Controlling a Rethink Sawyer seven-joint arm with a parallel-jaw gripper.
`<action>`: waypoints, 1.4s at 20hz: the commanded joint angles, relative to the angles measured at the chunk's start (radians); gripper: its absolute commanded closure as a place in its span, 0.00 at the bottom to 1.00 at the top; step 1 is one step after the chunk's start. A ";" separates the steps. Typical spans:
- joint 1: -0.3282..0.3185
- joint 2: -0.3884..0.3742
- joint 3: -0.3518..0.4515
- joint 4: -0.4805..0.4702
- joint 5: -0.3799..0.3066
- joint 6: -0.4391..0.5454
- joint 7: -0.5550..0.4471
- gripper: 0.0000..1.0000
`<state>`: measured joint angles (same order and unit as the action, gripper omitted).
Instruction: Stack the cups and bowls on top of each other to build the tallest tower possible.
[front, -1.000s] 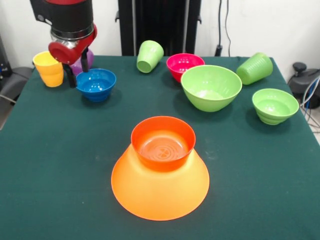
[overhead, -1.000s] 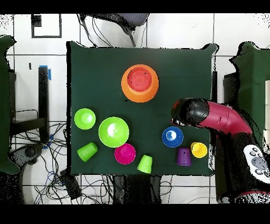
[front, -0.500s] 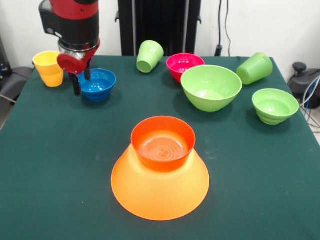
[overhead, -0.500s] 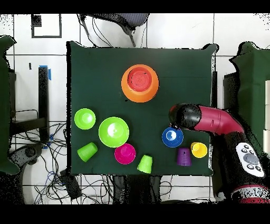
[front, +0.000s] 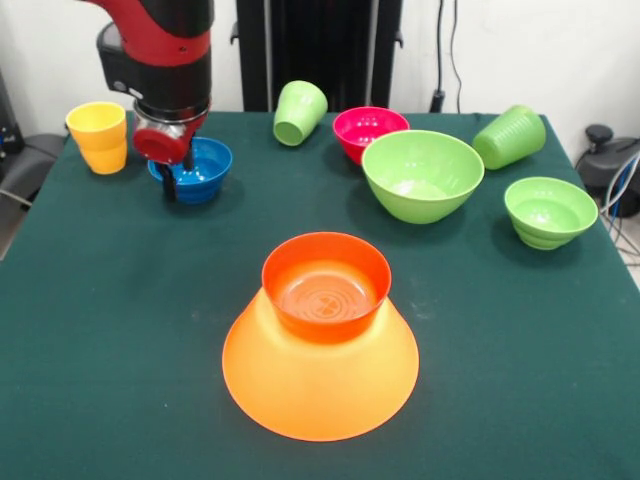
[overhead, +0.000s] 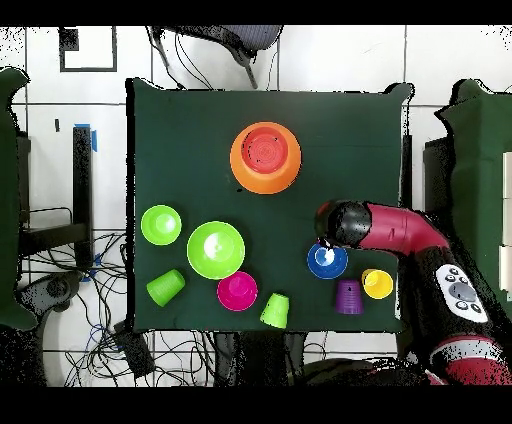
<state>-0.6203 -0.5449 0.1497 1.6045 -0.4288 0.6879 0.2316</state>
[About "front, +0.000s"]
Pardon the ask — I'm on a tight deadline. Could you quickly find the green ribbed cup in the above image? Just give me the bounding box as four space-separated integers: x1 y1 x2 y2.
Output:
272 80 329 147

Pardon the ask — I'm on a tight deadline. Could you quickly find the blue ribbed bowl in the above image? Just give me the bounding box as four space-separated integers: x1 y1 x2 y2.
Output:
147 137 234 205

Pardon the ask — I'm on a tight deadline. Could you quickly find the dark green tablecloth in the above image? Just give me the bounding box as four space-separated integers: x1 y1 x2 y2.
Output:
0 109 640 480

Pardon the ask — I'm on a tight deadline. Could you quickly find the black chair base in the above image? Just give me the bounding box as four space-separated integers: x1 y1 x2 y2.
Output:
574 123 640 219
0 64 81 201

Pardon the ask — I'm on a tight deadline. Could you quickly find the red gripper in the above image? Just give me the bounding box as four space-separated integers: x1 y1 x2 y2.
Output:
132 112 210 204

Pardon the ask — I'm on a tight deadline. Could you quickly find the pink bowl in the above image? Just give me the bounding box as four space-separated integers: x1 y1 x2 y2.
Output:
332 106 411 166

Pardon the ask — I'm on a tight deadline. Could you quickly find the large green bowl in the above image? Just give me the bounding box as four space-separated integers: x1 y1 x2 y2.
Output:
361 129 486 225

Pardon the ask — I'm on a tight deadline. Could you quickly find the small green ribbed bowl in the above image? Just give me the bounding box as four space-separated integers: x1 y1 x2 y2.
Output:
503 176 599 251

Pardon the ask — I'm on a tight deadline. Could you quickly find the yellow ribbed cup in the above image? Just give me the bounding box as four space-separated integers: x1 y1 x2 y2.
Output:
66 101 128 175

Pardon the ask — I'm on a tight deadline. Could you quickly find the tangle of floor cables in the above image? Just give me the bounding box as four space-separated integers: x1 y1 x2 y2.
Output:
597 149 640 261

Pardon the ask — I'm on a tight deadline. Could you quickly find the green smooth cup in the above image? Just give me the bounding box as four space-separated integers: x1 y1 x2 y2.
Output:
471 103 547 171

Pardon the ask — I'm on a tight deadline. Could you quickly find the black wall cable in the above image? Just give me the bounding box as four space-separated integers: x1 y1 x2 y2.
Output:
429 0 464 115

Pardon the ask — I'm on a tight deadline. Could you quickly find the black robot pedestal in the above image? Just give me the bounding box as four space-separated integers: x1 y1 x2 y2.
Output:
214 0 404 114

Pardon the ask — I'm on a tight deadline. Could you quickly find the large orange bowl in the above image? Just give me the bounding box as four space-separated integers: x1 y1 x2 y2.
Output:
222 287 420 443

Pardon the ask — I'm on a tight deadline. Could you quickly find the red bowl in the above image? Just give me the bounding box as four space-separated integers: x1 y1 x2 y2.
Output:
261 231 393 345

